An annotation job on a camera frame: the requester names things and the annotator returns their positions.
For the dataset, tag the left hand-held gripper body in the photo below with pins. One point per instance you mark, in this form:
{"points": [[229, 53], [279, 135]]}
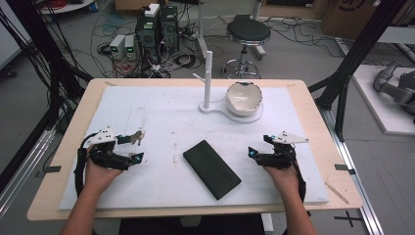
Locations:
{"points": [[103, 138]]}

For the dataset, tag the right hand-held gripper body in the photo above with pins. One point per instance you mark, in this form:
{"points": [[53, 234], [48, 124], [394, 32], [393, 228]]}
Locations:
{"points": [[282, 156]]}

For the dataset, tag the person's right hand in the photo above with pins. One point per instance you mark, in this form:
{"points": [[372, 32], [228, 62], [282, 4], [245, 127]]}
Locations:
{"points": [[287, 179]]}

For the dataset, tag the person's left hand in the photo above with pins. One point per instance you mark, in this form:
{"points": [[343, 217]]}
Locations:
{"points": [[98, 178]]}

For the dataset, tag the white foam board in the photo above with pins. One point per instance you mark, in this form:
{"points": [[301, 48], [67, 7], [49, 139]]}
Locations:
{"points": [[163, 114]]}

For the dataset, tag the white eggshell-shaped bowl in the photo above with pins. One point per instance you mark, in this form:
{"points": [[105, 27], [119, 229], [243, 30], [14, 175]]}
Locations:
{"points": [[244, 98]]}

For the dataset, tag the black tape strip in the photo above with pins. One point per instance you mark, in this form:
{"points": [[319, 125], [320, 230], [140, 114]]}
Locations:
{"points": [[52, 169], [344, 168]]}

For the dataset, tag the wooden table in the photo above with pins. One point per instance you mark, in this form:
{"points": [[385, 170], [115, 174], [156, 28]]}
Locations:
{"points": [[326, 107]]}

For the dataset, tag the thin wooden strip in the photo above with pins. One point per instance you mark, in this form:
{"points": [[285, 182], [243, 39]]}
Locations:
{"points": [[336, 193]]}

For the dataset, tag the white key stand with peg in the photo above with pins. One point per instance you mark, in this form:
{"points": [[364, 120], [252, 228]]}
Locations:
{"points": [[207, 78]]}

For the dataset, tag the black tape cross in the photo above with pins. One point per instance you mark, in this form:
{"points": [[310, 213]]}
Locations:
{"points": [[348, 218]]}

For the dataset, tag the person's dark clothing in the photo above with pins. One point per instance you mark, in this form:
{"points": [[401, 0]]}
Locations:
{"points": [[195, 226]]}

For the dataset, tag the grey power supply unit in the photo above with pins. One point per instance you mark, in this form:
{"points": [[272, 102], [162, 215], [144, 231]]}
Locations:
{"points": [[117, 45], [130, 47]]}

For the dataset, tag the black computer tower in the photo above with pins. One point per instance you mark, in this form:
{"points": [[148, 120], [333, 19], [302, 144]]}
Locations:
{"points": [[169, 29], [147, 39]]}

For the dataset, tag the white platform board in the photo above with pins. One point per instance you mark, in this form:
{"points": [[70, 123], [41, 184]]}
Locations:
{"points": [[375, 107]]}

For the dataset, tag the black round stool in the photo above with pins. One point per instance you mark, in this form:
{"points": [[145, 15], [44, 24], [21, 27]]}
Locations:
{"points": [[248, 32]]}

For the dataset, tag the white box on computer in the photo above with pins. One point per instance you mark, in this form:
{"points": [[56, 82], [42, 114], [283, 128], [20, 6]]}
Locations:
{"points": [[152, 9]]}

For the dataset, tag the cardboard box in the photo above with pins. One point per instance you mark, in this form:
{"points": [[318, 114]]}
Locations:
{"points": [[349, 19]]}

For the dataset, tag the aluminium rail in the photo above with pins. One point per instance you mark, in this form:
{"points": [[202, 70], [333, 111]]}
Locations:
{"points": [[355, 182], [23, 176]]}

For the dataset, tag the black metal frame post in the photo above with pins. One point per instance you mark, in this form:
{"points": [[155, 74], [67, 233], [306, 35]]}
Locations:
{"points": [[359, 49], [42, 45]]}

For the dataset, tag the white floor stand post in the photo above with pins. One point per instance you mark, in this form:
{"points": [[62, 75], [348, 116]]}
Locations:
{"points": [[200, 29]]}

